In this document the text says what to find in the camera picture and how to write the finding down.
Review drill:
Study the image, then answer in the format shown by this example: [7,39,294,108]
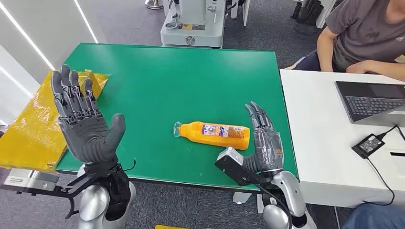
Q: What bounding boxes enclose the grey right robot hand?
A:
[242,101,284,174]

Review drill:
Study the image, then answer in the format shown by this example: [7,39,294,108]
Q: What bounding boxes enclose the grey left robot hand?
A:
[50,64,127,165]

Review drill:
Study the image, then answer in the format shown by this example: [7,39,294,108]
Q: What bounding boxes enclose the orange plastic bottle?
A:
[172,121,251,151]

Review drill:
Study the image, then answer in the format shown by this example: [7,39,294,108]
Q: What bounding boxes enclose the yellow tape-wrapped cardboard box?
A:
[0,69,110,172]

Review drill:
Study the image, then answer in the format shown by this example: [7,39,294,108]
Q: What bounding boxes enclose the white desk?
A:
[279,69,405,208]

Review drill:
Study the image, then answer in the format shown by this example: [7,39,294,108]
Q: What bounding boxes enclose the black power adapter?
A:
[351,133,386,160]

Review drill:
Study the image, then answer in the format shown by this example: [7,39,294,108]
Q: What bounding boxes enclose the green top table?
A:
[55,42,299,191]

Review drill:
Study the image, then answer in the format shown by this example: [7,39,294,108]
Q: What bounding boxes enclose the dark grey laptop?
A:
[335,81,405,128]

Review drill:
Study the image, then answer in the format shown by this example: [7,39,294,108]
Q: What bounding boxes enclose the person's leg in jeans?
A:
[341,203,405,229]

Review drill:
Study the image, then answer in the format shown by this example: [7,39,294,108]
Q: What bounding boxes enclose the white machine base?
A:
[160,0,227,49]

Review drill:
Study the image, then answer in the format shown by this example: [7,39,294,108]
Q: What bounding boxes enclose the black objects by white cabinet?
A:
[290,0,325,27]

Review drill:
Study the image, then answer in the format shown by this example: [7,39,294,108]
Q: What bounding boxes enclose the chrome stand base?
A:
[145,0,164,10]

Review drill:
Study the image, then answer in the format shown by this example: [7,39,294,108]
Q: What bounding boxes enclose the person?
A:
[293,0,405,82]

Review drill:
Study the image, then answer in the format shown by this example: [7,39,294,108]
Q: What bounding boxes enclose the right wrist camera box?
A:
[214,146,264,187]

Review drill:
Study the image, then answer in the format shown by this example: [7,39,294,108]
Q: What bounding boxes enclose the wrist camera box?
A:
[0,167,61,195]
[214,146,264,187]

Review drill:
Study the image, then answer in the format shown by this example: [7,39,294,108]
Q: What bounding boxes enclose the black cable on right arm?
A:
[256,184,294,229]

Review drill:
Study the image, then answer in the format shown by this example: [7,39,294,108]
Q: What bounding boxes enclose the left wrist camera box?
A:
[0,167,61,195]

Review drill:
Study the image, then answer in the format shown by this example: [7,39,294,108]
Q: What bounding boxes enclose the black adapter mains cable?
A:
[362,157,396,207]

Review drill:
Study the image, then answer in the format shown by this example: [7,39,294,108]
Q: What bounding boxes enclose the black adapter output cable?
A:
[377,124,405,142]

